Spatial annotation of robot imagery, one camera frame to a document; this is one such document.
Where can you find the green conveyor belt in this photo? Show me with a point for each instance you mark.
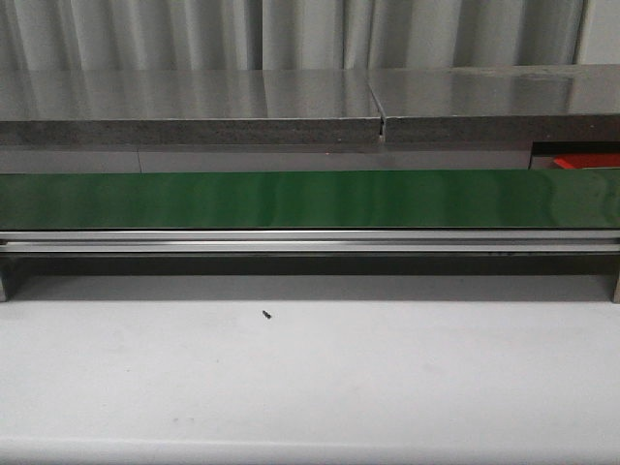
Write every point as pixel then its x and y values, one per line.
pixel 365 199

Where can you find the grey left table slab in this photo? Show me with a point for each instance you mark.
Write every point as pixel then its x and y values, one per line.
pixel 187 108

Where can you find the grey table slab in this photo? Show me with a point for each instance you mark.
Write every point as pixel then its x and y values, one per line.
pixel 187 108
pixel 502 104

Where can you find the aluminium conveyor frame rail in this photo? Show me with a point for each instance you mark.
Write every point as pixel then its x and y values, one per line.
pixel 312 241

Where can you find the right conveyor support leg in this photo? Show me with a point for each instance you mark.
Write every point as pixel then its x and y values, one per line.
pixel 615 298

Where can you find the grey right table slab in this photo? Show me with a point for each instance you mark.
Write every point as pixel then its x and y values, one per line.
pixel 502 104

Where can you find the grey pleated curtain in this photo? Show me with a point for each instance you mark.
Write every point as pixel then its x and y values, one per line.
pixel 286 35

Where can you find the red plastic tray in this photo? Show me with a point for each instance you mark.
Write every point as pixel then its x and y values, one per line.
pixel 583 161

